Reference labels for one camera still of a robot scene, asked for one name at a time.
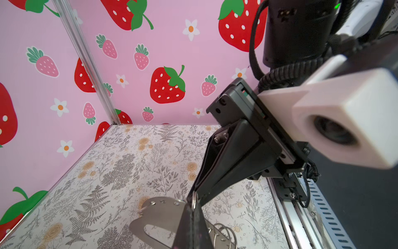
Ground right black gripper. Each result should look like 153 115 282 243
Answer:
187 78 308 205

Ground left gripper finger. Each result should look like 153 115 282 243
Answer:
177 203 214 249

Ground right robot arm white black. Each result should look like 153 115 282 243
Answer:
187 1 398 205

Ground perforated white vent panel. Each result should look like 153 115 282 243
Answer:
308 180 356 249

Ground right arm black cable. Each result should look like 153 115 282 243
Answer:
248 0 330 92

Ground aluminium rail frame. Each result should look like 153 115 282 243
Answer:
267 178 336 249

